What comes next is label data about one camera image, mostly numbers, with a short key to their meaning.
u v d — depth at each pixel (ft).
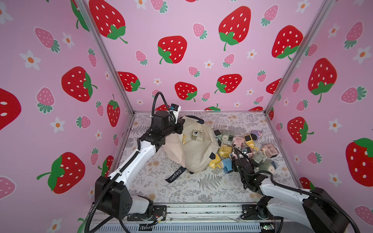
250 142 3.15
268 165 2.80
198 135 3.29
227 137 3.27
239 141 3.18
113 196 1.31
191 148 3.20
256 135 3.23
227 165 2.81
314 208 1.39
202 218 2.40
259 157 2.93
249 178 2.16
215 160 2.89
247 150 2.97
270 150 3.04
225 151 3.04
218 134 3.22
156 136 1.97
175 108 2.17
